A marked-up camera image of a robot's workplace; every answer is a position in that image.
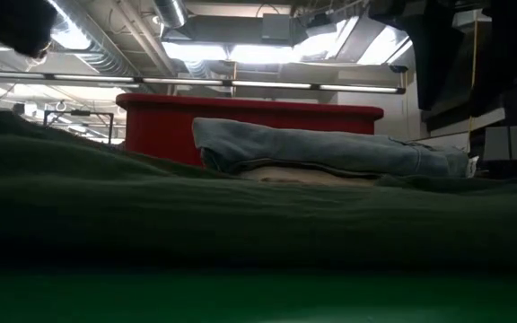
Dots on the beige garment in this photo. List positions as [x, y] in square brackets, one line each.
[303, 176]

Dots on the pale blue denim garment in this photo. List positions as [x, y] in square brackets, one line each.
[321, 148]

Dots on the dark green garment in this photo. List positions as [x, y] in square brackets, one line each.
[195, 215]

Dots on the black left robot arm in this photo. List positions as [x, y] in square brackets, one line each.
[7, 22]

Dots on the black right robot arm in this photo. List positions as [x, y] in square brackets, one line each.
[438, 54]

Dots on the red plastic laundry bin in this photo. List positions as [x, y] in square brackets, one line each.
[169, 130]

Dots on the long light bar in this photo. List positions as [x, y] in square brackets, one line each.
[195, 82]

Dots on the grey junction box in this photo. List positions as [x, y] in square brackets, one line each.
[276, 27]

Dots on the green table mat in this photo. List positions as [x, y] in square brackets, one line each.
[240, 300]

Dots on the white board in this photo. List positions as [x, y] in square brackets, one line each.
[447, 141]

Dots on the white paper tag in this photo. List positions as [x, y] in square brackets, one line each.
[472, 166]

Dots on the grey storage boxes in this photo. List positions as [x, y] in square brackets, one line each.
[507, 141]

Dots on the black dome camera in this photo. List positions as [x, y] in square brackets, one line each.
[397, 69]

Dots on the silver ventilation duct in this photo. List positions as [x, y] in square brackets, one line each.
[169, 11]

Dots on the black metal rack frame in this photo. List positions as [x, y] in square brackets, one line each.
[79, 113]

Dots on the corrugated silver duct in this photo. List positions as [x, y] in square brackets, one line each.
[101, 56]

